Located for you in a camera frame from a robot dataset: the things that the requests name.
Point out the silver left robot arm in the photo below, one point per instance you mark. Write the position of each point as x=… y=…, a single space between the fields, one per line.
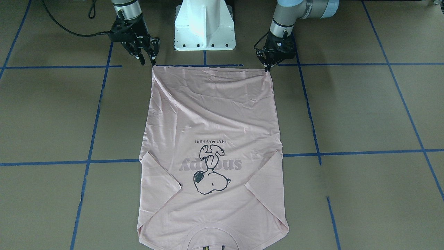
x=288 y=11

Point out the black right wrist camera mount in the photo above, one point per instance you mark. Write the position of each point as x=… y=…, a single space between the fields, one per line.
x=119 y=32

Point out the pink Snoopy t-shirt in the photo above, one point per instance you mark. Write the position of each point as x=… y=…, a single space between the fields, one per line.
x=211 y=158

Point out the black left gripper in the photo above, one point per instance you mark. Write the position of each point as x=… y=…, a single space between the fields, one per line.
x=286 y=47

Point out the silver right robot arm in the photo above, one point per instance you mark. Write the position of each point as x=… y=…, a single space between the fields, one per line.
x=128 y=9

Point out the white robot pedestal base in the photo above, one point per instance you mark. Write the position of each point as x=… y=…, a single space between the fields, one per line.
x=204 y=25

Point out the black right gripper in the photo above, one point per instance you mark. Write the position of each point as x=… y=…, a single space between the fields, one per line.
x=138 y=32

